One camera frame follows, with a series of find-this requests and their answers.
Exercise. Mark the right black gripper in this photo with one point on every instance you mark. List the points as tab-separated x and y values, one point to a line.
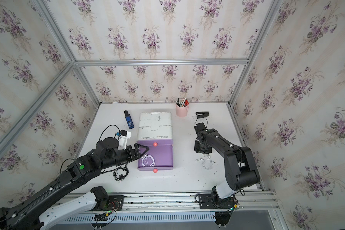
196	149

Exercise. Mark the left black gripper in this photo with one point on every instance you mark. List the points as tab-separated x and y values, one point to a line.
137	153

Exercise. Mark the white earphones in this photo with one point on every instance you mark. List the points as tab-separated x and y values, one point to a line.
206	162
147	161

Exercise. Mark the purple drawer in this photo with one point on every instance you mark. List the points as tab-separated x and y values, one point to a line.
163	156
156	142

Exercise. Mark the purple top drawer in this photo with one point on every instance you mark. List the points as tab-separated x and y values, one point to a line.
156	142

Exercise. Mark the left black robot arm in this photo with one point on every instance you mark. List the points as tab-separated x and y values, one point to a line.
35	213

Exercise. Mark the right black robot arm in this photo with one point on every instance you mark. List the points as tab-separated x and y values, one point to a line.
240	168

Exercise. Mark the white drawer cabinet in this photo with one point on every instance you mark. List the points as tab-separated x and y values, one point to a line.
155	126

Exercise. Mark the black earphones lower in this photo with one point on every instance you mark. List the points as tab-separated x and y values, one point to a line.
120	173

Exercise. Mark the black stapler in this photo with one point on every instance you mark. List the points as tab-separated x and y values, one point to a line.
201	115

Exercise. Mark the pink pen holder cup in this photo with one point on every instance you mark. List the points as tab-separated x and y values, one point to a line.
182	106

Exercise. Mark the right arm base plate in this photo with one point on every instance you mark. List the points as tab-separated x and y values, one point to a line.
212	201

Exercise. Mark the aluminium mounting rail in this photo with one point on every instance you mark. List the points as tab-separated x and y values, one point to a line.
185	202

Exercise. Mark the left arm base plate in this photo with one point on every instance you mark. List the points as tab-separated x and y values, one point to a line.
114	202

